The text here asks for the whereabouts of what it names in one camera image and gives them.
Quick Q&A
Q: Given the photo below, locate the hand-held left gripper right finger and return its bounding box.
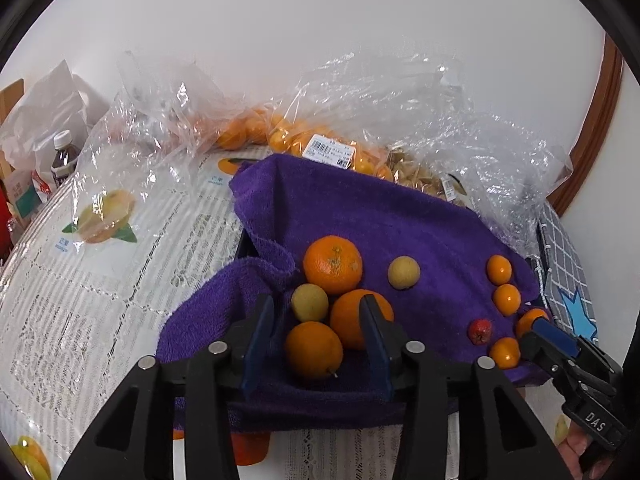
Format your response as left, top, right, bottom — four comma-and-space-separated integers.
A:
359, 294, 576, 480

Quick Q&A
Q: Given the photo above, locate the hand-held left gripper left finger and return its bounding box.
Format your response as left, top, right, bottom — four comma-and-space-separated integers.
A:
57, 294, 276, 480

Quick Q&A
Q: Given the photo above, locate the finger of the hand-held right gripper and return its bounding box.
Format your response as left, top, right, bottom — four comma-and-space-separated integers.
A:
531, 316, 623, 378
520, 332, 618, 401

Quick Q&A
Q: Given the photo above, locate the kumquat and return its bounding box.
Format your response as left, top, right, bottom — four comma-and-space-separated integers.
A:
489, 337, 522, 370
486, 254, 513, 284
515, 308, 551, 339
492, 283, 522, 317

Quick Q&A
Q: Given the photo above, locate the orange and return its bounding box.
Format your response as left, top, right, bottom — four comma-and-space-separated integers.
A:
284, 321, 345, 380
329, 288, 396, 352
303, 235, 364, 295

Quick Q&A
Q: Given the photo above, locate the small red fruit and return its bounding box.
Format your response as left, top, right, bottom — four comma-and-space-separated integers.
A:
468, 318, 493, 346

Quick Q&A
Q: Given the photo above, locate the yellowish longan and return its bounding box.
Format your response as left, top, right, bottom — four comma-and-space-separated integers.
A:
291, 283, 330, 323
387, 255, 421, 291

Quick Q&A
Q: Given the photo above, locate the pile of bagged tan fruits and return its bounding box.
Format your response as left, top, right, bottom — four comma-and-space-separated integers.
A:
387, 147, 468, 206

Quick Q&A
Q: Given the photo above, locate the person's right hand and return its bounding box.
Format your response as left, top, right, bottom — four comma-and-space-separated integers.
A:
556, 434, 594, 479

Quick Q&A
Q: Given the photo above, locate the grey checkered pad blue star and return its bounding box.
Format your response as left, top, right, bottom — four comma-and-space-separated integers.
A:
535, 200, 601, 346

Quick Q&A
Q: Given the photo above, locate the purple towel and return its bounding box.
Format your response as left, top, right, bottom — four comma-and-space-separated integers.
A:
155, 152, 553, 433

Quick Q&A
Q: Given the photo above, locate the large clear plastic bag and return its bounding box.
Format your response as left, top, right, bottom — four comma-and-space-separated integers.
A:
295, 50, 573, 258

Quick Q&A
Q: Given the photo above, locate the pile of bagged kumquats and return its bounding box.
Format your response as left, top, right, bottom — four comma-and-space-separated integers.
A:
215, 102, 396, 181

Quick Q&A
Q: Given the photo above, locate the red white packet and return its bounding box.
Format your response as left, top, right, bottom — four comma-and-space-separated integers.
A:
31, 169, 55, 198

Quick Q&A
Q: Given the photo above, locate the dark drink bottle white cap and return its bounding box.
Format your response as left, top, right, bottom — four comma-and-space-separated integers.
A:
50, 130, 83, 186

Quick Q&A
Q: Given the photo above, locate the white green carton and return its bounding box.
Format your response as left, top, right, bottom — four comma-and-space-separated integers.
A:
0, 167, 46, 223

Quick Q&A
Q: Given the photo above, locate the red box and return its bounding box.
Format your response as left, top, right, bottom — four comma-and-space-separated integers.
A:
0, 192, 15, 261

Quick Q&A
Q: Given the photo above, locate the white plastic bag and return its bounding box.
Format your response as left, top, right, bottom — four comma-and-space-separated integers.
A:
0, 59, 113, 186

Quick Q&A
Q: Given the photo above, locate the cardboard box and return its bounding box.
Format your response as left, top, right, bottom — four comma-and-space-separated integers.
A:
0, 78, 26, 128

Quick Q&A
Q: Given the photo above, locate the wooden door frame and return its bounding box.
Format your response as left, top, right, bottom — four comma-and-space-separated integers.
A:
550, 32, 625, 218

